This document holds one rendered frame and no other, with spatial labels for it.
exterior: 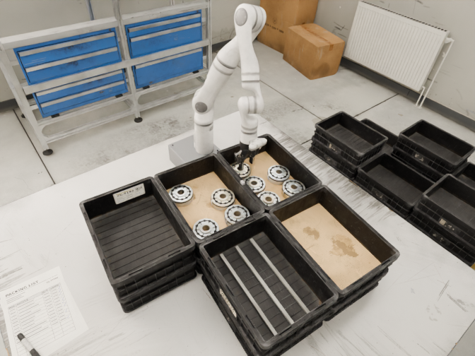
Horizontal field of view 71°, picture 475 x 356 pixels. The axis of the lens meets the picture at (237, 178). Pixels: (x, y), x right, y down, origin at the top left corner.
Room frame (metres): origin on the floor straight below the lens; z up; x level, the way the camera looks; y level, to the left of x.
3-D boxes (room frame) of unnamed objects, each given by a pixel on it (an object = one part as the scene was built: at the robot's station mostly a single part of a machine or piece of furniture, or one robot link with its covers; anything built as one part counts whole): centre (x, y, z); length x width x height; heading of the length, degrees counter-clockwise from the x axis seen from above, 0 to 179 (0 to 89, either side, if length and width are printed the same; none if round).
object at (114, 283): (0.73, 0.36, 0.92); 0.40 x 0.30 x 0.02; 35
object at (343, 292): (0.75, -0.36, 0.92); 0.40 x 0.30 x 0.02; 35
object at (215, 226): (0.78, 0.11, 0.86); 0.10 x 0.10 x 0.01
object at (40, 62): (2.37, 1.29, 0.60); 0.72 x 0.03 x 0.56; 131
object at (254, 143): (1.14, -0.05, 1.05); 0.11 x 0.09 x 0.06; 42
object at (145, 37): (2.90, 0.69, 0.60); 0.72 x 0.03 x 0.56; 131
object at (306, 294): (0.58, -0.11, 0.87); 0.40 x 0.30 x 0.11; 35
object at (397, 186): (1.56, -1.01, 0.31); 0.40 x 0.30 x 0.34; 41
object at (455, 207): (1.26, -1.27, 0.37); 0.40 x 0.30 x 0.45; 41
